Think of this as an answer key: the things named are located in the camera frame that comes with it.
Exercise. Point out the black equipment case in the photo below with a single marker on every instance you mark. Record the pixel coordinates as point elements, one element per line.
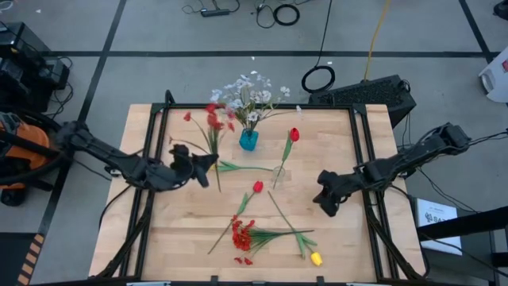
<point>20,39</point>

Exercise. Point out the blue glass vase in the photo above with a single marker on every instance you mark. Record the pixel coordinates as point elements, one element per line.
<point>248,141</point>

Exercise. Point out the black power strip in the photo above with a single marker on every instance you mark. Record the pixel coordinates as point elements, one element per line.
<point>215,12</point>

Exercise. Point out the clear glass vase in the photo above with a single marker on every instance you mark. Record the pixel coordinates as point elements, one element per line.
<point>279,176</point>

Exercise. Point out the orange shop vacuum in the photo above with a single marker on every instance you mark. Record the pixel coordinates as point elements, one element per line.
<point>28,147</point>

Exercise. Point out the black aluminium table frame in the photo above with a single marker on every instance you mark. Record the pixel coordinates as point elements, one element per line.
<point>317,106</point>

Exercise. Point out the red artificial flower bunch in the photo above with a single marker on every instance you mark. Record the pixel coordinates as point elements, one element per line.
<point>241,238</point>
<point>214,121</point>

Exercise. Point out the black striped floor mat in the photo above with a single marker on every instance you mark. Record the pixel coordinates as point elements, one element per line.
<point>16,258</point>

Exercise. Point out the black electronics box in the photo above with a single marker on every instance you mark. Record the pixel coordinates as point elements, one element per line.
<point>24,83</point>

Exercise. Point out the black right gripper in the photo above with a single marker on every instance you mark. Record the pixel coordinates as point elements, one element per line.
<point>339,184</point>

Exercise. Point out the white printed sign box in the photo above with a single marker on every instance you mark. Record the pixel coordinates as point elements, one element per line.
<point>436,216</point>

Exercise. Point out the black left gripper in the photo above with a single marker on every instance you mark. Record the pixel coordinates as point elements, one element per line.
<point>182,165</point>

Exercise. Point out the yellow artificial tulip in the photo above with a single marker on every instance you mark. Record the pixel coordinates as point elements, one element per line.
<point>316,259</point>
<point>228,166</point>

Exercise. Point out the black stand base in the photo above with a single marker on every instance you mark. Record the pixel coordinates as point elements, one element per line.
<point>502,8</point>

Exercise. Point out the black metal beam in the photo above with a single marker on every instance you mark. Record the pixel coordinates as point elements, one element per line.
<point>464,225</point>

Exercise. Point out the red artificial tulip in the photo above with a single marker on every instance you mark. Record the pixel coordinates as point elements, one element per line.
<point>294,134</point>
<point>258,186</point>

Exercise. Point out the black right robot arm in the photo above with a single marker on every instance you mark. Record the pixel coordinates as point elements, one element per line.
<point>416,155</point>

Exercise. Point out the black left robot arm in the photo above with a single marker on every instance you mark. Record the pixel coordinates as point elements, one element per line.
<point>115,159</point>

